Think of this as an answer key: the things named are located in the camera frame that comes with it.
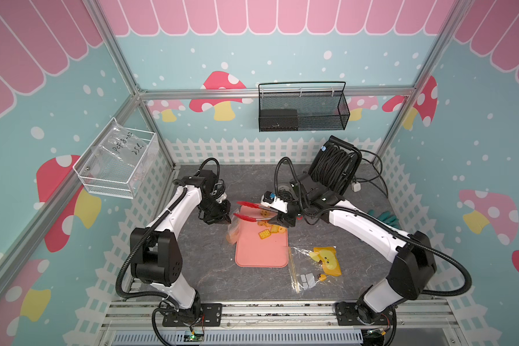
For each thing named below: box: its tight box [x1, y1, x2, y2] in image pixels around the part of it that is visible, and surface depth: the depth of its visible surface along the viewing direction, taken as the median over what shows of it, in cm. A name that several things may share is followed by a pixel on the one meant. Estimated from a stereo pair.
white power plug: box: [351, 181, 362, 193], surface depth 108 cm
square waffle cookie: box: [258, 228, 272, 241], surface depth 95 cm
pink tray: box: [234, 206, 290, 269], surface depth 93 cm
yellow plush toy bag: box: [288, 245, 344, 295], surface depth 85 cm
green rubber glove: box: [368, 209, 401, 230], surface depth 99 cm
